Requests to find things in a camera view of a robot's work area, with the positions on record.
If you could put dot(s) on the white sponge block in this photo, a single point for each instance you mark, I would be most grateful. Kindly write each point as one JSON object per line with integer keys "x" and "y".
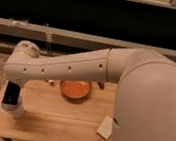
{"x": 105, "y": 127}

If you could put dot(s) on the orange bowl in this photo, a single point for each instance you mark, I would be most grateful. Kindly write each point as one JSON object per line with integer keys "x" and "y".
{"x": 75, "y": 89}

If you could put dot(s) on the wooden table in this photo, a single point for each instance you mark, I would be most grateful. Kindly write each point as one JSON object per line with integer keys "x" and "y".
{"x": 48, "y": 116}

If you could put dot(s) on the dark red small object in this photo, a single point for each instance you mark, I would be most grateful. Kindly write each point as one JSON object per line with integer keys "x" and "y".
{"x": 101, "y": 85}

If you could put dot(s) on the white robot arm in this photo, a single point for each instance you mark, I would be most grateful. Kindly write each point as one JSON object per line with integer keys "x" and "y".
{"x": 145, "y": 102}

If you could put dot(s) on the grey horizontal rail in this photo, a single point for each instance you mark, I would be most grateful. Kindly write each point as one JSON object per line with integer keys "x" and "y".
{"x": 71, "y": 38}

